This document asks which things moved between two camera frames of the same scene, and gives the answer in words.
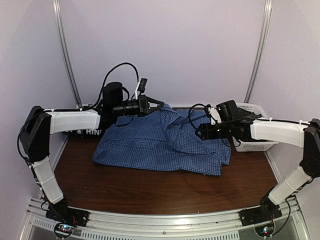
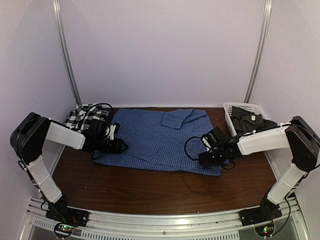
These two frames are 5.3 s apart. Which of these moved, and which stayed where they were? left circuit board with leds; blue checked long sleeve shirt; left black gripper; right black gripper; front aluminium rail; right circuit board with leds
Moved: right black gripper; left black gripper
Stayed: front aluminium rail; left circuit board with leds; blue checked long sleeve shirt; right circuit board with leds
